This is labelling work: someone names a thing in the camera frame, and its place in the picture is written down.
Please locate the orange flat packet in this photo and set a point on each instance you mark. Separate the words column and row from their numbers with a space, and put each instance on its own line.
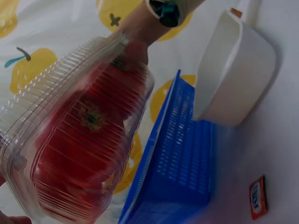
column 258, row 198

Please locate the person's left hand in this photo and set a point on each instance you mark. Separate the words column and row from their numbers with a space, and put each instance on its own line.
column 14, row 218

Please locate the small orange block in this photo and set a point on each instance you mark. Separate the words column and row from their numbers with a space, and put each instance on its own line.
column 236, row 12

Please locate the person's right hand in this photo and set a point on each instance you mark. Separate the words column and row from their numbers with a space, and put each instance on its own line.
column 135, row 28

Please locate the black wrist band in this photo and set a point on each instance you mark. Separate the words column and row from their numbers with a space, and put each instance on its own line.
column 167, row 12

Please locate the red tomato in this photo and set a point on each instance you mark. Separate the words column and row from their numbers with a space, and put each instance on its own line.
column 93, row 109
column 67, row 168
column 130, row 67

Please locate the blue plastic basket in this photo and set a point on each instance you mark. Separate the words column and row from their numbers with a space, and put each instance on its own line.
column 177, row 149

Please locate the person's left fingers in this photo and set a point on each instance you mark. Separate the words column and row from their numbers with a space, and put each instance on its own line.
column 12, row 219

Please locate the white plastic tub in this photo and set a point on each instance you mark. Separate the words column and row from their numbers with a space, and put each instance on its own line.
column 247, row 77

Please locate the clear plastic clamshell box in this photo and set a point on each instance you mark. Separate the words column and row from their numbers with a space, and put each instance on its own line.
column 49, row 98

